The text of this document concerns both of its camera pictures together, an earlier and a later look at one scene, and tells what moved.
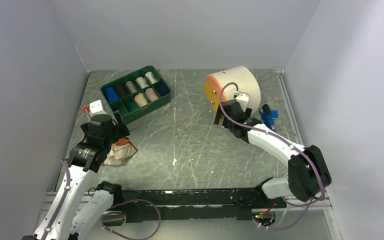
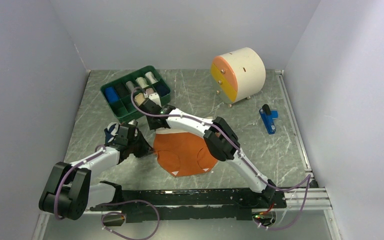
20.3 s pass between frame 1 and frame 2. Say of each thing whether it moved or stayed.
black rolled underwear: stayed
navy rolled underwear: stayed
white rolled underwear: stayed
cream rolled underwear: stayed
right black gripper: moved
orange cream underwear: moved
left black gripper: moved
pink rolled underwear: stayed
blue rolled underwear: stayed
